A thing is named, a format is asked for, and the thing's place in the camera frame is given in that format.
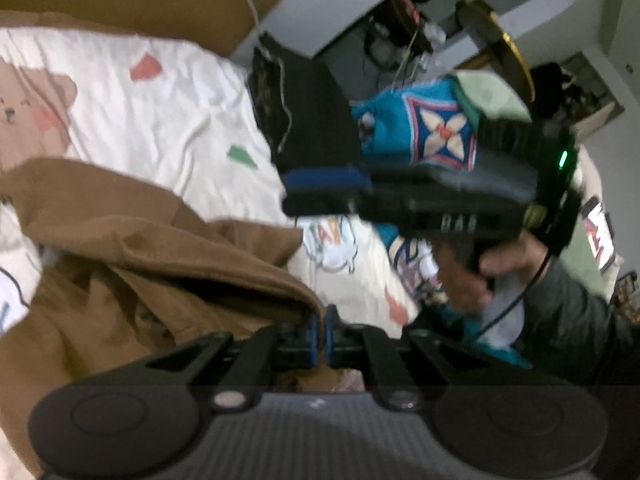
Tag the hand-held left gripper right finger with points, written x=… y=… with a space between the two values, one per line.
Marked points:
x=330 y=336

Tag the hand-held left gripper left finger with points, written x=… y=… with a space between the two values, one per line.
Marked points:
x=313 y=341

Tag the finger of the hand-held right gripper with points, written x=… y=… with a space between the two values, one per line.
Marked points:
x=320 y=206
x=325 y=180

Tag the brown printed t-shirt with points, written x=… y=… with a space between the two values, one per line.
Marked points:
x=150 y=270

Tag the person's right hand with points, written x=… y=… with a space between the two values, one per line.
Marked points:
x=465 y=290

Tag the black folded garment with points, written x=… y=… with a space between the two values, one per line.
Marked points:
x=315 y=110

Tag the blue printed cloth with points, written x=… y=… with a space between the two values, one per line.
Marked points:
x=390 y=125

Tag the pale green cloth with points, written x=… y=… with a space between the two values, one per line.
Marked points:
x=485 y=95

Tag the cream cloth with red print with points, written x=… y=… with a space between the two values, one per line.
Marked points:
x=600 y=235

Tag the white cabinet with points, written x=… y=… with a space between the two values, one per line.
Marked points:
x=340 y=0

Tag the round gold-rimmed table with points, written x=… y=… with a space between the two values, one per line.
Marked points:
x=480 y=20

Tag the white cartoon-print bed sheet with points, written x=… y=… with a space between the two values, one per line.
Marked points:
x=150 y=120

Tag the brown cardboard sheet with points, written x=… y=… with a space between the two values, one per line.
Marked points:
x=175 y=5

